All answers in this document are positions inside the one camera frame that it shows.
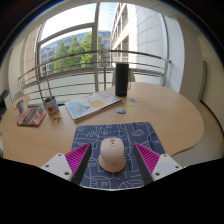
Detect red magazine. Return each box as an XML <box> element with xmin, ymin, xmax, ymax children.
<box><xmin>16</xmin><ymin>104</ymin><xmax>48</xmax><ymax>127</ymax></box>

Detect strawberry print mug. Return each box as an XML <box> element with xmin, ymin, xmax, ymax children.
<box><xmin>15</xmin><ymin>99</ymin><xmax>26</xmax><ymax>115</ymax></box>

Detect black tumbler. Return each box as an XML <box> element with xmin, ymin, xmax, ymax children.
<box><xmin>114</xmin><ymin>62</ymin><xmax>131</xmax><ymax>98</ymax></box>

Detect small printed cup with plant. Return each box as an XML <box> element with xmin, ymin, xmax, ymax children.
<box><xmin>43</xmin><ymin>94</ymin><xmax>60</xmax><ymax>116</ymax></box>

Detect green trees outside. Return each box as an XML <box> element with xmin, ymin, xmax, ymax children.
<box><xmin>51</xmin><ymin>31</ymin><xmax>103</xmax><ymax>71</ymax></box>

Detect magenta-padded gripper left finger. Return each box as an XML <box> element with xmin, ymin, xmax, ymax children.
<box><xmin>40</xmin><ymin>142</ymin><xmax>94</xmax><ymax>186</ymax></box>

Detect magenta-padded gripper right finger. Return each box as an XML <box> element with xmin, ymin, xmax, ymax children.
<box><xmin>133</xmin><ymin>142</ymin><xmax>184</xmax><ymax>186</ymax></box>

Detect pale pink computer mouse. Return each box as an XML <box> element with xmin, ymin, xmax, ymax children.
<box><xmin>97</xmin><ymin>137</ymin><xmax>128</xmax><ymax>173</ymax></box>

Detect blue patterned mouse pad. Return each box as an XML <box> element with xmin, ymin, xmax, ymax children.
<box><xmin>70</xmin><ymin>121</ymin><xmax>167</xmax><ymax>190</ymax></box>

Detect metal balcony railing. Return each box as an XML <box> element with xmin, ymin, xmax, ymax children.
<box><xmin>17</xmin><ymin>49</ymin><xmax>172</xmax><ymax>98</ymax></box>

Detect light blue illustrated book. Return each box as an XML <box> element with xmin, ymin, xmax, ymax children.
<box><xmin>64</xmin><ymin>90</ymin><xmax>123</xmax><ymax>123</ymax></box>

